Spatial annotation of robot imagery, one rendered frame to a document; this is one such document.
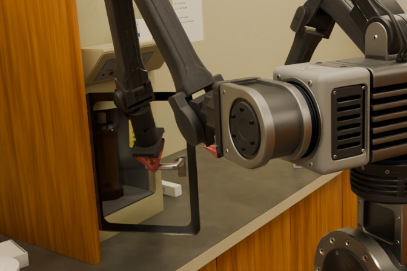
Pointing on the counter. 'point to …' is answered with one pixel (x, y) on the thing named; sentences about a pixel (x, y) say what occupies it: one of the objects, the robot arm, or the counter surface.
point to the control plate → (115, 67)
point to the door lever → (171, 165)
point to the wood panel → (45, 115)
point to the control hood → (97, 52)
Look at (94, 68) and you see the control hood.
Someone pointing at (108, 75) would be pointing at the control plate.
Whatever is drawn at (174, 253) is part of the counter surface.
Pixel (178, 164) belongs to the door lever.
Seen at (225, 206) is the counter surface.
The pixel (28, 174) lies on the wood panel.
